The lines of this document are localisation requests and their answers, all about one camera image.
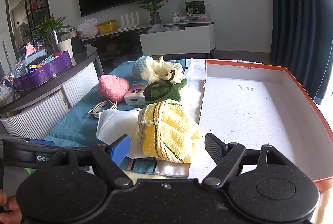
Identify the white cloth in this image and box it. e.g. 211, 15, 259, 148
97, 108, 140, 146

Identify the yellow striped towel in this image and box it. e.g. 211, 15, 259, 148
138, 99, 200, 164

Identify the pink fluffy plush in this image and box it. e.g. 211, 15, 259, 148
98, 75, 129, 102

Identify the cream plastic glove bundle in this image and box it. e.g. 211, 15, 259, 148
140, 57, 185, 85

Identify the person's left hand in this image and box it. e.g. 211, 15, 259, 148
1, 190, 22, 224

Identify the dark round side table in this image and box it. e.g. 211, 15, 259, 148
1, 46, 104, 139

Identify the striped blue table cloth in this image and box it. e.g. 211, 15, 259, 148
44, 59, 206, 177

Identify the orange white cardboard box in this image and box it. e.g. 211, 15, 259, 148
199, 59, 332, 191

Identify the blue tissue pack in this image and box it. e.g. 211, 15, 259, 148
124, 80, 148, 105

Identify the green star turf mat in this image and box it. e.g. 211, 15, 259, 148
144, 78, 187, 105

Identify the black hair band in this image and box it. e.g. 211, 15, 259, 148
143, 70, 177, 101

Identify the light blue knitted pouch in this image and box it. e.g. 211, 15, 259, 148
132, 55, 152, 80

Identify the purple tray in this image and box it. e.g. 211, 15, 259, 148
14, 51, 72, 92

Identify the white tv cabinet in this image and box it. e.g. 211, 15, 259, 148
83, 20, 216, 58

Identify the white paper cup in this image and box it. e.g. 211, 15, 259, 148
57, 39, 73, 58

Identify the yellow box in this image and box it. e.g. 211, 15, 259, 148
98, 19, 117, 35

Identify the white plastic bag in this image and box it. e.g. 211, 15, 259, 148
77, 18, 99, 39

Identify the white router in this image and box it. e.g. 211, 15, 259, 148
118, 12, 140, 30

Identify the green plant on table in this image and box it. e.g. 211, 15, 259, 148
32, 15, 71, 43

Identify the dark blue curtain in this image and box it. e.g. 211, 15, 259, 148
270, 0, 332, 105

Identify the black green box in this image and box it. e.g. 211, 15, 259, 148
185, 1, 205, 15

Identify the bamboo plant in vase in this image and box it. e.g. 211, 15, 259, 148
137, 0, 168, 26

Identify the white cable coil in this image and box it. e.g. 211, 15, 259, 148
87, 99, 119, 119

